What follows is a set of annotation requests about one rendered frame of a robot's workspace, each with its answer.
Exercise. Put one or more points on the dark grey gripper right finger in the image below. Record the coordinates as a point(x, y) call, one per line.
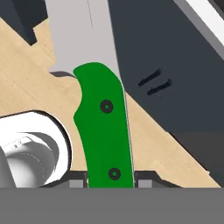
point(145, 178)

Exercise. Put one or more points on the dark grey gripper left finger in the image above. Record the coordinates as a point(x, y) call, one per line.
point(76, 178)

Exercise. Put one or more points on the white round object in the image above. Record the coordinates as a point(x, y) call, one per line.
point(49, 128)

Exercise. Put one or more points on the dark grey cabinet front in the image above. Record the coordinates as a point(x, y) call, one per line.
point(175, 43)

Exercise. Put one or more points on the dark grey cabinet block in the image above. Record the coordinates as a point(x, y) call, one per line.
point(17, 14)

